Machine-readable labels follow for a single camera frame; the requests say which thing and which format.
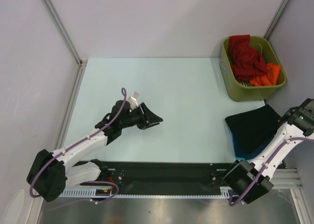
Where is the green plastic basket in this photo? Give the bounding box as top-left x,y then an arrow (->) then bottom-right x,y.
220,35 -> 286,102

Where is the aluminium frame post left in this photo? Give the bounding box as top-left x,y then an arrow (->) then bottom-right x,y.
41,0 -> 82,66

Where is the black t shirt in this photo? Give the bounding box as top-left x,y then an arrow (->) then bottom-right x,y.
225,104 -> 281,158

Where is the aluminium frame post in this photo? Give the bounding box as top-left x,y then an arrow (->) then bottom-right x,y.
41,0 -> 82,66
263,0 -> 292,41

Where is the orange t shirt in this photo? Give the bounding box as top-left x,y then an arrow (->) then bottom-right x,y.
249,63 -> 281,87

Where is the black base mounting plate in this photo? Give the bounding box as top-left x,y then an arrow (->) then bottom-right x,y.
96,162 -> 230,196

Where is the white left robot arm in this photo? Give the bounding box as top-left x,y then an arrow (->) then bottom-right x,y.
26,100 -> 163,202

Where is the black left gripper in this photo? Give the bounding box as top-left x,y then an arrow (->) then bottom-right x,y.
120,102 -> 162,130

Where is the white slotted cable duct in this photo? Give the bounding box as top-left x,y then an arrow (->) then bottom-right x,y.
60,186 -> 234,199

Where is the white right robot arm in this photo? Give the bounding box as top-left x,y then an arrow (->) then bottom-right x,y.
223,98 -> 314,206

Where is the folded light blue t shirt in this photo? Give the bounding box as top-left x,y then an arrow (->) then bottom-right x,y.
236,157 -> 245,161

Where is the red t shirt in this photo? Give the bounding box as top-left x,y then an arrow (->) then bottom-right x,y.
229,35 -> 266,83

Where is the aluminium frame post right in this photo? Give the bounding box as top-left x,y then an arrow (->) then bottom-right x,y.
263,0 -> 292,41

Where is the folded dark blue t shirt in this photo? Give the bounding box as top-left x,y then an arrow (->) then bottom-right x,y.
231,132 -> 255,160

